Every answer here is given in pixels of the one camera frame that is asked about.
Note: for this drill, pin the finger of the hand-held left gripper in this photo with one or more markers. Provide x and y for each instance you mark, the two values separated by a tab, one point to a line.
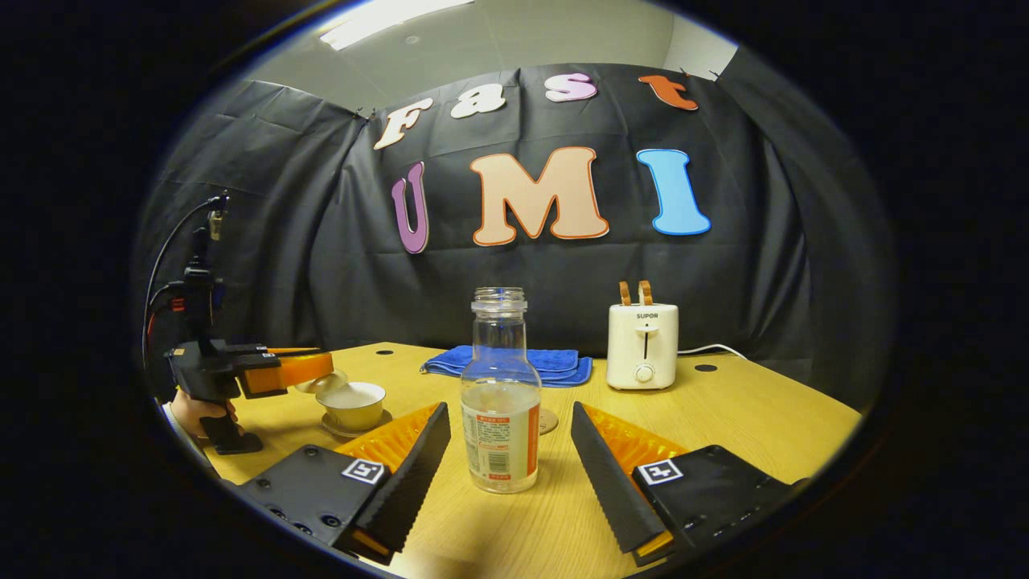
297	370
257	351

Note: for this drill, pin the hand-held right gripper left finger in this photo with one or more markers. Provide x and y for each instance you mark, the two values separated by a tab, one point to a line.
418	474

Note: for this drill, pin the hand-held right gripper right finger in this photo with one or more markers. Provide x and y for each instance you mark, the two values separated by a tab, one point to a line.
607	482

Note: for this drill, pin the cream teacup lid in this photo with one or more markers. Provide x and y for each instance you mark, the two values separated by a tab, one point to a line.
315	386

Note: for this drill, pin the cream ceramic teacup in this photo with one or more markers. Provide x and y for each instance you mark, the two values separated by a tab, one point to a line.
354	410

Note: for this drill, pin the round wooden coaster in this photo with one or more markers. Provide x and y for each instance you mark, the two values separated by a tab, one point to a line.
548	422

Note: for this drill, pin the clear plastic water bottle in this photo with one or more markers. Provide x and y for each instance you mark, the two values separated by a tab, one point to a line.
500	434

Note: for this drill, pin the cream ceramic saucer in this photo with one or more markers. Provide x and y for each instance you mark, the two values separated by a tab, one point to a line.
378	422

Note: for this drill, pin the black backdrop cloth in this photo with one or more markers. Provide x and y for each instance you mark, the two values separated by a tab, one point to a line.
281	241

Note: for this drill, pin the folded blue towel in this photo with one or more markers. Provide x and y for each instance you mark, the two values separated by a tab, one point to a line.
555	363

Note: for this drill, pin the white toaster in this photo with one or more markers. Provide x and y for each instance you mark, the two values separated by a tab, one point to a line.
643	346

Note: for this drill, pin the toast slice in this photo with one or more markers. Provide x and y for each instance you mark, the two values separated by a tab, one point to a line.
645	293
625	294

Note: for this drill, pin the ceiling light panel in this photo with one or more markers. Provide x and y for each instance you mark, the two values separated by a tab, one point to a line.
394	14

